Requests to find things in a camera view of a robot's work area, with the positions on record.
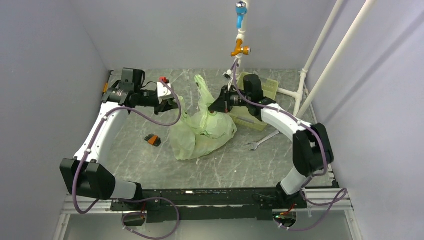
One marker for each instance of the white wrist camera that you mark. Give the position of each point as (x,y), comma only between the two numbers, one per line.
(163,92)
(229,75)

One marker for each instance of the orange handled tool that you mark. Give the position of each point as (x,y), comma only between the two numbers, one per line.
(106,84)

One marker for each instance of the orange tap valve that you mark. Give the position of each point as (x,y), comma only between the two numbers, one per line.
(240,48)

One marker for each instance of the orange black hex key set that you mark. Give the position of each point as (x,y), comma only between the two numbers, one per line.
(153,140)

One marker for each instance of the silver wrench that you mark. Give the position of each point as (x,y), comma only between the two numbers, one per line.
(253,145)

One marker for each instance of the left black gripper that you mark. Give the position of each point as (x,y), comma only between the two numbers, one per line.
(166,105)

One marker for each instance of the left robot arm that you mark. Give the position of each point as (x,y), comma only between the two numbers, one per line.
(85,174)

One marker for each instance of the light green plastic bag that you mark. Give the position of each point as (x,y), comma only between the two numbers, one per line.
(202,133)

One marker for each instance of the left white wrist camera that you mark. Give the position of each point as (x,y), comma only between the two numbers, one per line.
(163,92)

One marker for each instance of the white pvc pipe frame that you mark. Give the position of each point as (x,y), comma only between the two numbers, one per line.
(296,34)

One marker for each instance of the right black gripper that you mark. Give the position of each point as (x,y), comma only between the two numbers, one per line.
(223,104)

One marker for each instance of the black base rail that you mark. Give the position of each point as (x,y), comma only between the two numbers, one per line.
(260,203)

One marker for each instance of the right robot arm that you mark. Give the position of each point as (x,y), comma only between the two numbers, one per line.
(311,148)

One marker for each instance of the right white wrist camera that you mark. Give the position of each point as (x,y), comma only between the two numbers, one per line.
(229,75)

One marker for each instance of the blue tap valve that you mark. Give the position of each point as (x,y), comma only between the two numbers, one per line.
(241,10)

